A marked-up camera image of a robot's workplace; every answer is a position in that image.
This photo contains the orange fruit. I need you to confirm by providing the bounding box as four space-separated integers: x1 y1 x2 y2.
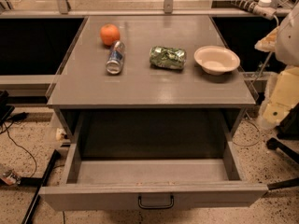
100 24 121 46

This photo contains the black floor cable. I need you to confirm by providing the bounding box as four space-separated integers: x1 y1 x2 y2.
0 115 38 179

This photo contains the grey cabinet counter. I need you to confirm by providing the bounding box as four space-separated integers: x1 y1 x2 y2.
48 16 255 131

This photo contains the small red floor device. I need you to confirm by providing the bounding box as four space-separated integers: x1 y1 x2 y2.
0 163 21 186

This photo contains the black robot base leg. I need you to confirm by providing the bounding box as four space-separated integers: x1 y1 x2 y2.
265 136 299 191

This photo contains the black top drawer handle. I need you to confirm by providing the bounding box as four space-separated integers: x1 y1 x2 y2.
137 195 175 210

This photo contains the blue silver soda can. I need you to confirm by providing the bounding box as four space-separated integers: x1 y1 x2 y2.
106 40 125 75

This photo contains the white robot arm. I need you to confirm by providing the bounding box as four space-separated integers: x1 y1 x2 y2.
255 4 299 129

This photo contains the black metal floor frame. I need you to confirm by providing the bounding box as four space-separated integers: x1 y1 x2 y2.
21 150 61 224

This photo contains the black box at left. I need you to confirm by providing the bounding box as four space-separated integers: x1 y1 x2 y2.
0 91 15 126

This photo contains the white power strip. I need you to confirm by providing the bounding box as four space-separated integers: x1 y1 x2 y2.
225 0 276 20

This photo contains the white paper bowl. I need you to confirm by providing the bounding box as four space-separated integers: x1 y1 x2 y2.
193 46 240 76

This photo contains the crushed green soda can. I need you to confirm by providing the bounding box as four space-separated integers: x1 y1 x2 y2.
149 46 187 70

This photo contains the grey top drawer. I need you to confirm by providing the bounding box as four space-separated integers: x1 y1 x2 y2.
40 109 267 211

